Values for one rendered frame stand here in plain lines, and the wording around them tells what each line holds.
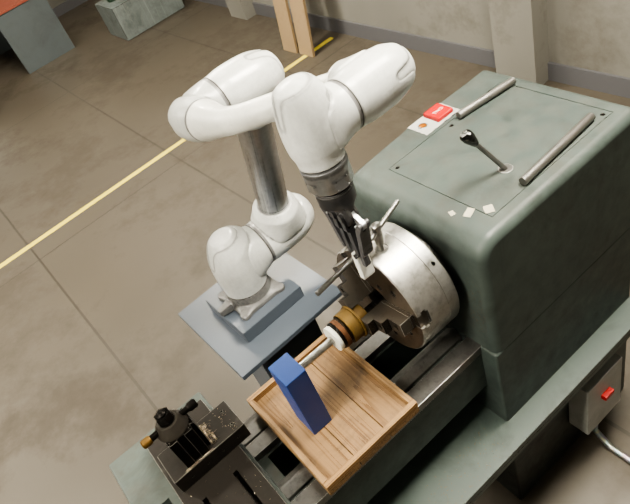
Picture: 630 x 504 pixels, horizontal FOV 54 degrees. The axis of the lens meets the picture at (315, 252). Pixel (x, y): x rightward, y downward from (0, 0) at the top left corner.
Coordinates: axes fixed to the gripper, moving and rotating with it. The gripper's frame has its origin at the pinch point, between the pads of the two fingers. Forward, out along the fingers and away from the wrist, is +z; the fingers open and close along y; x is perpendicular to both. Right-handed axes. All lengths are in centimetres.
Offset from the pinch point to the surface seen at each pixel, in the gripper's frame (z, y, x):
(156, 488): 42, -29, -62
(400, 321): 24.0, -2.1, 4.3
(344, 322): 23.3, -12.8, -4.3
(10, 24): 37, -676, 51
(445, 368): 49, -2, 12
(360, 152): 122, -210, 132
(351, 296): 21.5, -16.2, 1.6
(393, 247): 11.9, -10.1, 13.8
